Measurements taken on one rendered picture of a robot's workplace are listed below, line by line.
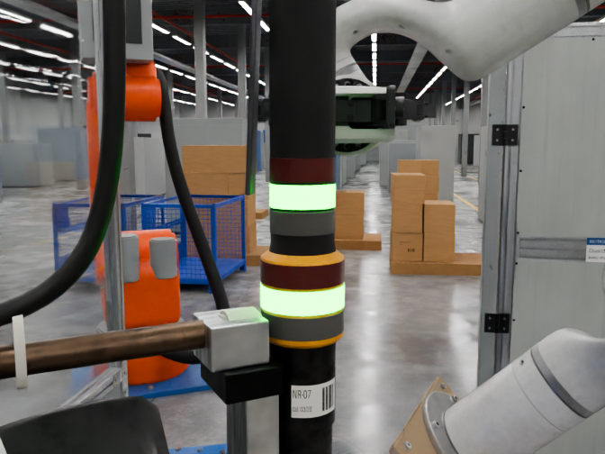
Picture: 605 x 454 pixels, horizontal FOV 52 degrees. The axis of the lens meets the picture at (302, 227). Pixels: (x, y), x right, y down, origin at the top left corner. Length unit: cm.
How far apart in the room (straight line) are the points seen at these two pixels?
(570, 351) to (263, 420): 67
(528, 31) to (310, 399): 49
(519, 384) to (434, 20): 53
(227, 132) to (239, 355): 1064
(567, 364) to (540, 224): 126
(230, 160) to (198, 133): 281
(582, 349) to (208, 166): 769
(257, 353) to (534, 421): 70
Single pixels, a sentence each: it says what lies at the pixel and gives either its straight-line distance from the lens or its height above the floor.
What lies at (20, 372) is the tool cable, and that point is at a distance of 29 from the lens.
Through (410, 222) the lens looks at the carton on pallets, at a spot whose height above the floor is 63.
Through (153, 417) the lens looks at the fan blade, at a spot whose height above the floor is 143.
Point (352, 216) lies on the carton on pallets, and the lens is 957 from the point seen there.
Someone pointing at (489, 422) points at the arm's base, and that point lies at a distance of 98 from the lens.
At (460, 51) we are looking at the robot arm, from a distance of 70.
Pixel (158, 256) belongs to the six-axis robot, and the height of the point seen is 89.
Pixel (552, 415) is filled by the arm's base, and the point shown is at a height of 125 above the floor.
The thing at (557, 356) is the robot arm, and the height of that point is 133.
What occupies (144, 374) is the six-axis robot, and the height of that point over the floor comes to 11.
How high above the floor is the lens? 163
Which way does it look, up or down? 8 degrees down
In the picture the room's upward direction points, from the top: straight up
